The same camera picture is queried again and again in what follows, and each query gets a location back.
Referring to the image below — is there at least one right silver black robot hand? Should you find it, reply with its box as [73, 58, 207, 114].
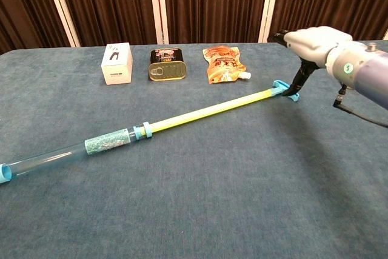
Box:
[266, 25, 354, 98]

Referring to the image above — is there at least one blue felt table cover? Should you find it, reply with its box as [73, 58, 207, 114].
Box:
[0, 40, 388, 259]

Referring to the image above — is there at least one orange spout pouch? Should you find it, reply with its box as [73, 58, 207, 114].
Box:
[202, 45, 252, 85]

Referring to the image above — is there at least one black gold tin can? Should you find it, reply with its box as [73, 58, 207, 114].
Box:
[147, 47, 187, 82]

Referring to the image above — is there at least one yellow stick with teal tape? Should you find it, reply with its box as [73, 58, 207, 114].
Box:
[0, 121, 152, 184]

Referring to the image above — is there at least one small white carton box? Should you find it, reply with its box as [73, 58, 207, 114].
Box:
[101, 42, 133, 86]

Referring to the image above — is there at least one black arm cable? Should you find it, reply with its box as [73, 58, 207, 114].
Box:
[332, 84, 388, 129]

